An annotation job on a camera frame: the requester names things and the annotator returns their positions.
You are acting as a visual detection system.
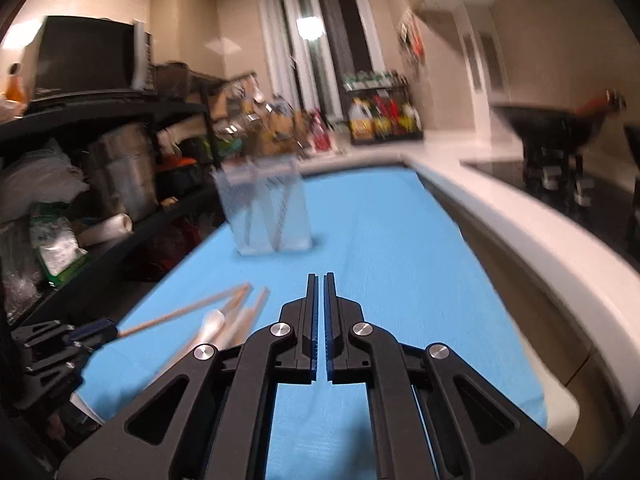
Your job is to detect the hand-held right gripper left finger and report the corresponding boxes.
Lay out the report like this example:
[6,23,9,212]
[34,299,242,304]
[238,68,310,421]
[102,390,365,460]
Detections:
[57,275,321,480]

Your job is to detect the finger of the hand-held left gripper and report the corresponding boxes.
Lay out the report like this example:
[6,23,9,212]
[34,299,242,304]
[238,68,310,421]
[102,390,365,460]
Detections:
[20,340,108,401]
[12,319,118,348]

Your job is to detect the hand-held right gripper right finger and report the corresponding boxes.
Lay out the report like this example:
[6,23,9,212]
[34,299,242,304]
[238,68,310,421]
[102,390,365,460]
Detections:
[325,274,585,480]

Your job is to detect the wooden handled knife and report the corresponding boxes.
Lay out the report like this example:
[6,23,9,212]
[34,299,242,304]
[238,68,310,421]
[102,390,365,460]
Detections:
[215,295,258,351]

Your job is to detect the tan wooden chopstick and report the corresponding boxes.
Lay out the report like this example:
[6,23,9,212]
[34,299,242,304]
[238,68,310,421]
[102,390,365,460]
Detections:
[117,284,251,338]

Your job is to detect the clear plastic utensil holder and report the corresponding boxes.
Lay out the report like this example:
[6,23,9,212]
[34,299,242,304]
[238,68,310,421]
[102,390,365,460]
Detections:
[214,155,315,257]

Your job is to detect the blue table cloth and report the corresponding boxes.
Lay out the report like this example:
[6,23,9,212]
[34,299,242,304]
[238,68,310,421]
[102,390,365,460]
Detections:
[80,162,548,480]

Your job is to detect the green food packet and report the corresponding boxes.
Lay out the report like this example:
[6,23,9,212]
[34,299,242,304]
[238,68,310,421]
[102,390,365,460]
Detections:
[30,202,88,286]

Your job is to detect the clear plastic bag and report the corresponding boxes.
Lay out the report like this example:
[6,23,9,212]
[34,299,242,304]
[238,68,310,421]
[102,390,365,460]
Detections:
[0,225,43,321]

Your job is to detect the white ceramic spoon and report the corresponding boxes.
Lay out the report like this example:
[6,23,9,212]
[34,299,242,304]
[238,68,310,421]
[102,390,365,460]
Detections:
[177,309,226,361]

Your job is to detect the white paper roll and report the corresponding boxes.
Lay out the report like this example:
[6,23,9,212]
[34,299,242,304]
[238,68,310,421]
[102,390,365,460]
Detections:
[80,212,133,246]

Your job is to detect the stacked steel pot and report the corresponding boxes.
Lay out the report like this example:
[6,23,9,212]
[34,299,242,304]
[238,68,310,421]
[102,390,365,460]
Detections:
[85,125,161,221]

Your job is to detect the white plastic bag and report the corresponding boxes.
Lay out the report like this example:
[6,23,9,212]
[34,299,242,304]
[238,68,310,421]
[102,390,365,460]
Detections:
[0,140,86,221]

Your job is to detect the red lidded pot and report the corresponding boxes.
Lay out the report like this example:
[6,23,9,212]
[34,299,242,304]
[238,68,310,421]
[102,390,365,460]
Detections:
[165,155,201,186]

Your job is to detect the red dish soap bottle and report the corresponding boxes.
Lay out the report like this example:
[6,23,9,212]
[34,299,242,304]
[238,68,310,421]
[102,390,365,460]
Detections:
[312,110,331,153]

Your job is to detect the black spice rack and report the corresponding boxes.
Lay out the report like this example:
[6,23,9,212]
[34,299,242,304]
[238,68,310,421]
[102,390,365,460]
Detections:
[342,72,423,146]

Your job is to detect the wooden cutting board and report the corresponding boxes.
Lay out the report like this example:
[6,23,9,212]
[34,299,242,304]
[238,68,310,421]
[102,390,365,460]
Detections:
[270,105,301,156]

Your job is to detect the yellow label oil bottle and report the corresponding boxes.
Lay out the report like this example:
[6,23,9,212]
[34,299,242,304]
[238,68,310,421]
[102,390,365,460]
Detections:
[348,100,376,141]

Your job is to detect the row of sauce bottles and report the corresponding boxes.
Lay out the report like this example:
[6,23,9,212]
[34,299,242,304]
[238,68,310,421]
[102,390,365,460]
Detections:
[375,97,422,138]

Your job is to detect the black shelving rack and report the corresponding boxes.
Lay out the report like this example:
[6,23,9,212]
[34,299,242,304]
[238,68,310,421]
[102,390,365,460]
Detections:
[0,75,226,411]

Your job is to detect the black gas stove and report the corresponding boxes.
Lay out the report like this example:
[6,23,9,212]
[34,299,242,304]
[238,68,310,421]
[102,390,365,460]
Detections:
[462,157,640,281]

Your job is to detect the row of spice jars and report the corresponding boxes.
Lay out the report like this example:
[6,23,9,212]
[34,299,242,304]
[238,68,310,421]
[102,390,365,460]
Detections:
[345,72,406,90]

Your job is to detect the orange plastic bag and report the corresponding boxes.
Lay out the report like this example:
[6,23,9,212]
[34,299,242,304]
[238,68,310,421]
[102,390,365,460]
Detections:
[5,62,26,106]

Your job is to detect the white framed window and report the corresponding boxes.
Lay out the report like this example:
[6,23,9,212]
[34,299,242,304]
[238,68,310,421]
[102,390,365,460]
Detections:
[257,0,386,121]

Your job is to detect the dark blender jar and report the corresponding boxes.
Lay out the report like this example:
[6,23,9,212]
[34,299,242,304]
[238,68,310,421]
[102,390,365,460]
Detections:
[155,62,191,98]

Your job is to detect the black microwave oven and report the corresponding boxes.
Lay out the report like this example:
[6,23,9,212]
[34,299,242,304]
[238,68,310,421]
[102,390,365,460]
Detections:
[22,15,153,103]

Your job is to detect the hanging kitchen tools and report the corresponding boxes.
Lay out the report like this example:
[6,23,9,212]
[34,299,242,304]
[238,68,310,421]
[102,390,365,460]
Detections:
[397,10,426,66]

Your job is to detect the black frying pan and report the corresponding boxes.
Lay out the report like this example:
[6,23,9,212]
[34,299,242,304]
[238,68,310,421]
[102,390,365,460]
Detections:
[622,125,640,211]

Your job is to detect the grey wall vent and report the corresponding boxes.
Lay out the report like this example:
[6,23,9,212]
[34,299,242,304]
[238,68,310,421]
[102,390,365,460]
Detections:
[462,35,481,91]
[480,32,503,91]

